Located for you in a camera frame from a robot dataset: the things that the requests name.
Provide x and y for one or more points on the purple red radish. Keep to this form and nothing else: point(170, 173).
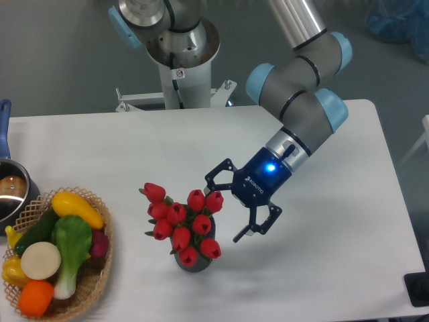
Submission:
point(100, 244)

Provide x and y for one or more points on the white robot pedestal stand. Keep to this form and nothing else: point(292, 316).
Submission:
point(184, 62)

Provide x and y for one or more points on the white furniture frame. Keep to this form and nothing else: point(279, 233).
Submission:
point(419, 146)

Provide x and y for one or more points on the black device at table edge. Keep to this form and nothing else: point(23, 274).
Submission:
point(417, 288)

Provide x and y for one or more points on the yellow banana tip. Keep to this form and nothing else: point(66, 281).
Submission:
point(12, 236)

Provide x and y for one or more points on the blue handled saucepan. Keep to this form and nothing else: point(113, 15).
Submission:
point(17, 187)

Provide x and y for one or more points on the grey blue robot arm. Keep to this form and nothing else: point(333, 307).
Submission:
point(309, 114)

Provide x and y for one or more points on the green bok choy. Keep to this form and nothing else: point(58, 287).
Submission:
point(72, 236)

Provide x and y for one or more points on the woven wicker basket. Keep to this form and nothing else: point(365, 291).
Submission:
point(92, 276)

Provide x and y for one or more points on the orange fruit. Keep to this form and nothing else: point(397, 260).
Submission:
point(35, 298)

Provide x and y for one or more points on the dark grey ribbed vase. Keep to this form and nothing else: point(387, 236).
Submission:
point(201, 262)

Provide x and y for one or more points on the green cucumber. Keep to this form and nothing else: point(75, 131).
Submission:
point(39, 232)

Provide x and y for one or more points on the yellow bell pepper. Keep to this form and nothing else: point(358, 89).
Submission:
point(13, 273)

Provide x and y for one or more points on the blue plastic bag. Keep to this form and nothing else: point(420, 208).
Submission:
point(400, 22)

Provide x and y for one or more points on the red tulip bouquet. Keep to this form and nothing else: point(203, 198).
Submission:
point(184, 224)

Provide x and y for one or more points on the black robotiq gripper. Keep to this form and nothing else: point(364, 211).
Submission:
point(259, 184)

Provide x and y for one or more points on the yellow squash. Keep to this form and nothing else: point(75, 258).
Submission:
point(65, 203)

